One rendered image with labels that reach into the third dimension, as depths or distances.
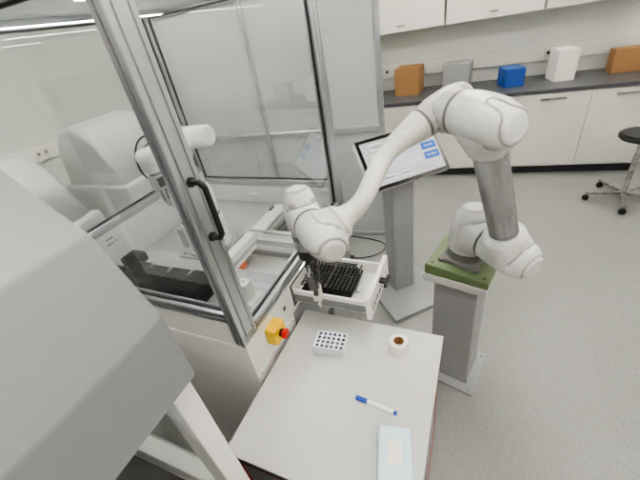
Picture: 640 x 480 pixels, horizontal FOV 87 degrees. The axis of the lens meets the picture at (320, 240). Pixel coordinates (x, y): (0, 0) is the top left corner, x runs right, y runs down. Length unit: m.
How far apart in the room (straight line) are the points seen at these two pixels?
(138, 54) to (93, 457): 0.70
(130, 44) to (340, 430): 1.13
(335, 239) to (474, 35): 4.09
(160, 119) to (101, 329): 0.51
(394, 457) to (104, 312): 0.85
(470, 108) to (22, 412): 1.04
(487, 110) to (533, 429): 1.61
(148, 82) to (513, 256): 1.24
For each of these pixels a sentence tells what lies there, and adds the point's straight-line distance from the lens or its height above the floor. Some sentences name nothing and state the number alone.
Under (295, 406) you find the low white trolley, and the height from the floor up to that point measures 0.76.
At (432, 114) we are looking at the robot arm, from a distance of 1.13.
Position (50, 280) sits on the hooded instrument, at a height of 1.62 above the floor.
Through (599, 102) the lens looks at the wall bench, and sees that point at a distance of 4.40.
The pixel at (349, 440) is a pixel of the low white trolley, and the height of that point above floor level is 0.76.
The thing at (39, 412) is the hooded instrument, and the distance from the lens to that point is 0.50.
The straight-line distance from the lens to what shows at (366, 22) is 2.77.
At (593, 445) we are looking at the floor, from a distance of 2.22.
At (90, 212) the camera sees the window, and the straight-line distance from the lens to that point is 1.28.
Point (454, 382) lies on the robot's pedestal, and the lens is 2.19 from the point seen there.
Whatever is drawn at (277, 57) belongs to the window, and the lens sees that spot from 1.35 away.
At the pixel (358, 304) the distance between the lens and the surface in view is 1.35.
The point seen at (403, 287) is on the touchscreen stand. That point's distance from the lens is 2.64.
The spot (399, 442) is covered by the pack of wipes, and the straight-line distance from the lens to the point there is 1.13.
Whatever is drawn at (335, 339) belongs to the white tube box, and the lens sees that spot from 1.35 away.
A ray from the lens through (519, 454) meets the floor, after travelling 2.08.
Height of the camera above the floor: 1.82
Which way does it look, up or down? 33 degrees down
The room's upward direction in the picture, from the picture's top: 10 degrees counter-clockwise
